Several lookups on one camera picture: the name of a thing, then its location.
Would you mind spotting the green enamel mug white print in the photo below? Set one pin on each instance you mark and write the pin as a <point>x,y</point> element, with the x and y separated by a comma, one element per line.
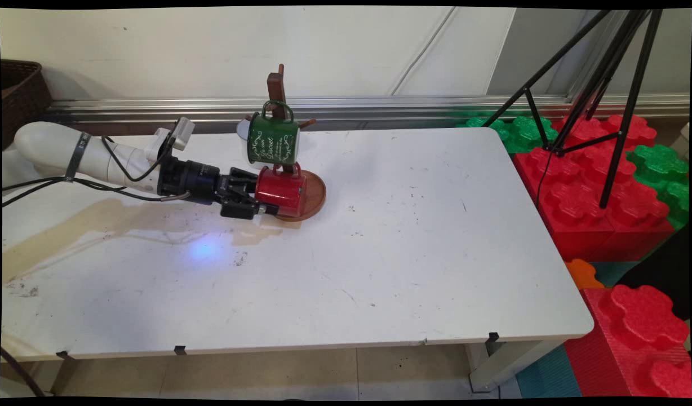
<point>273,138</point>

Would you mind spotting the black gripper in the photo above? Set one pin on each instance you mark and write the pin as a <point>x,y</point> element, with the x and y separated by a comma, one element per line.
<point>191,180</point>

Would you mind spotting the brown wooden mug tree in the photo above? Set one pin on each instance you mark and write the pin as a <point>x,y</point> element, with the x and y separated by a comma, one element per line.
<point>316,194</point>

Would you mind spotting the orange foam piece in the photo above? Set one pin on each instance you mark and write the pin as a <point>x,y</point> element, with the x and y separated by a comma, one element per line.
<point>581,273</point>

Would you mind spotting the black tripod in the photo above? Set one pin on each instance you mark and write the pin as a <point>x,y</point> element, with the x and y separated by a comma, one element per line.
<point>619,141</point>

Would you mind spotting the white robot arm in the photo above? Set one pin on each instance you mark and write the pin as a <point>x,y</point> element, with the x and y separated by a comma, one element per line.
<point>47,149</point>

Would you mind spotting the brown wicker basket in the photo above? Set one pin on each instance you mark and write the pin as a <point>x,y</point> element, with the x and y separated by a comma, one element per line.
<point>22,93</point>

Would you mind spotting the red enamel mug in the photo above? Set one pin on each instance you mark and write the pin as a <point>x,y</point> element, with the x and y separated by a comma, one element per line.
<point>281,189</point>

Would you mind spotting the teal foam mat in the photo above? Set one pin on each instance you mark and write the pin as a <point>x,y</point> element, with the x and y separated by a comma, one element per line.
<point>549,375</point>

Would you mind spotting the green foam block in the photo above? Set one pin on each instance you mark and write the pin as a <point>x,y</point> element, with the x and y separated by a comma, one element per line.
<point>523,132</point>
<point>664,166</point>

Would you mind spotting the black edge clip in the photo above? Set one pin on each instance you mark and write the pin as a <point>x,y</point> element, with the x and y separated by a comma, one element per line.
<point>180,350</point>
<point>493,337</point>
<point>64,355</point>

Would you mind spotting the aluminium rail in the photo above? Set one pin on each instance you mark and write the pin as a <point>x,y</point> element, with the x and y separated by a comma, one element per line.
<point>380,107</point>

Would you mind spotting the white table leg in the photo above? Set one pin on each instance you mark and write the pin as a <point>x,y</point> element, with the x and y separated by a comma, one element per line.
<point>509,363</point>

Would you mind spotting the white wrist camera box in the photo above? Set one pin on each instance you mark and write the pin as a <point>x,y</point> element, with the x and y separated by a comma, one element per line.
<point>180,132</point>

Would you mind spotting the red foam block ribbed side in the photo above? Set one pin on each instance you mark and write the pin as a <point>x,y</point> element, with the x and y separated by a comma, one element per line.
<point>633,332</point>

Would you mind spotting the large red foam block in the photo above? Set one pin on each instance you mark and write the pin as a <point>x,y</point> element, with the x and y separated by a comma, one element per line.
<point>577,214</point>

